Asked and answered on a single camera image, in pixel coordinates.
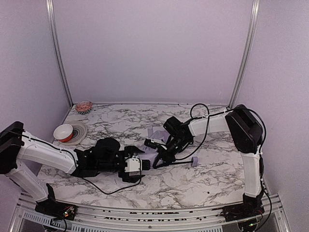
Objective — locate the right aluminium frame post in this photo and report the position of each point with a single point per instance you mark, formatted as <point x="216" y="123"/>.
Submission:
<point x="246" y="53"/>

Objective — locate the aluminium frame post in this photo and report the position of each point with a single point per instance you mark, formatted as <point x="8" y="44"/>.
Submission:
<point x="246" y="53"/>
<point x="56" y="45"/>

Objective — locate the red patterned small bowl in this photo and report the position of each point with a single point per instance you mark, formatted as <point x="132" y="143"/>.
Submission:
<point x="83" y="107"/>

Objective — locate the left aluminium frame post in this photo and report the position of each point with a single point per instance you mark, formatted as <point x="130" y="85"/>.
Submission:
<point x="56" y="45"/>

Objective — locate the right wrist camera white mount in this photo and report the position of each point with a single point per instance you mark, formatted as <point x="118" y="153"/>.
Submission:
<point x="153" y="143"/>

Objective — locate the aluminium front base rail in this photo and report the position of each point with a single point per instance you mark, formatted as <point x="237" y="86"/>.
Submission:
<point x="90" y="218"/>

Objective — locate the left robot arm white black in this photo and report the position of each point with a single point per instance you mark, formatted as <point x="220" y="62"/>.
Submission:
<point x="17" y="145"/>

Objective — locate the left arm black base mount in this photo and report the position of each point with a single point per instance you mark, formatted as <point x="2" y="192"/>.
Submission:
<point x="54" y="208"/>

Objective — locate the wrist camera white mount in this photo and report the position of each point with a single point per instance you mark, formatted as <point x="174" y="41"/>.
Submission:
<point x="136" y="164"/>
<point x="153" y="143"/>

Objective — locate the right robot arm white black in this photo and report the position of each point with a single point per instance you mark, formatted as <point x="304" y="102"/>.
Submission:
<point x="248" y="132"/>

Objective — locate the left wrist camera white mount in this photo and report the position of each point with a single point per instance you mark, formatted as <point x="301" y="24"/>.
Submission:
<point x="136" y="164"/>

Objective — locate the lavender folding umbrella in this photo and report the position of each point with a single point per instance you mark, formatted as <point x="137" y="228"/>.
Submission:
<point x="180" y="140"/>

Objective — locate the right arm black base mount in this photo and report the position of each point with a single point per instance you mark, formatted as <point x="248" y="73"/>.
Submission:
<point x="240" y="211"/>

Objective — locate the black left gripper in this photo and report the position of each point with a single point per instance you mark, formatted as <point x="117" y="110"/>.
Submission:
<point x="130" y="150"/>

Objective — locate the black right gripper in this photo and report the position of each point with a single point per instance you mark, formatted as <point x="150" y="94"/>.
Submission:
<point x="163" y="152"/>

